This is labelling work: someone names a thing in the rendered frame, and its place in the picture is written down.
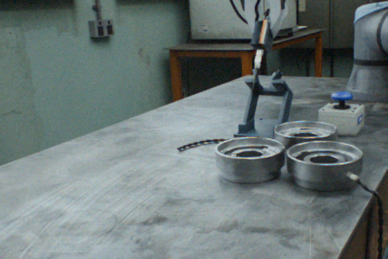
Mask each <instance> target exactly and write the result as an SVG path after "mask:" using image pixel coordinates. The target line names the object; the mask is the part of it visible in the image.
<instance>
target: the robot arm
mask: <svg viewBox="0 0 388 259"><path fill-rule="evenodd" d="M260 1H261V0H240V2H241V6H242V9H243V11H244V13H245V16H246V18H247V21H248V23H249V26H250V29H251V31H252V33H253V31H254V24H255V21H258V18H259V17H260V16H261V15H262V6H261V4H260ZM267 2H268V3H269V5H270V14H269V16H270V20H271V21H270V32H271V35H272V38H275V37H276V35H277V33H278V31H279V29H280V27H281V23H282V21H283V18H284V17H285V16H286V15H287V13H288V7H287V5H286V3H285V0H267ZM354 26H355V39H354V67H353V70H352V73H351V77H350V79H349V83H348V84H347V86H346V91H347V92H350V93H352V94H353V99H352V100H356V101H361V102H388V1H384V2H380V3H370V4H367V5H363V6H360V7H359V8H358V9H357V10H356V12H355V21H354Z"/></svg>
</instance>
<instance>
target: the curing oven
mask: <svg viewBox="0 0 388 259"><path fill-rule="evenodd" d="M233 3H234V5H235V7H236V8H237V10H238V12H239V13H240V15H241V16H242V17H244V18H245V19H247V18H246V16H245V13H244V11H243V8H242V6H241V2H240V0H233ZM285 3H286V5H287V7H288V13H287V15H286V16H285V17H284V18H283V21H282V23H281V27H280V29H279V31H278V33H277V35H283V34H286V33H288V37H291V36H293V32H297V31H299V0H285ZM260 4H261V6H262V15H261V16H260V17H259V18H258V21H261V20H263V19H264V18H265V16H263V13H264V12H265V11H267V9H270V5H269V3H268V2H267V0H261V1H260ZM189 8H190V18H191V38H192V39H198V40H199V44H203V43H204V42H203V39H252V34H253V33H252V31H251V29H250V26H249V24H246V23H245V22H244V21H243V20H241V19H240V17H238V16H237V14H236V13H235V11H234V9H233V8H232V6H231V4H230V1H229V0H189ZM277 35H276V36H277Z"/></svg>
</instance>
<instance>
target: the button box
mask: <svg viewBox="0 0 388 259"><path fill-rule="evenodd" d="M319 122H324V123H329V124H331V125H334V126H336V128H337V134H339V135H347V136H356V135H357V134H359V133H360V131H361V129H362V128H363V127H364V105H349V104H345V106H344V107H340V106H339V104H337V103H328V104H327V105H326V106H325V107H324V108H322V109H321V110H319Z"/></svg>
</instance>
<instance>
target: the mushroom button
mask: <svg viewBox="0 0 388 259"><path fill-rule="evenodd" d="M331 99H332V100H338V101H339V106H340V107H344V106H345V100H352V99H353V94H352V93H350V92H347V91H338V92H335V93H332V95H331Z"/></svg>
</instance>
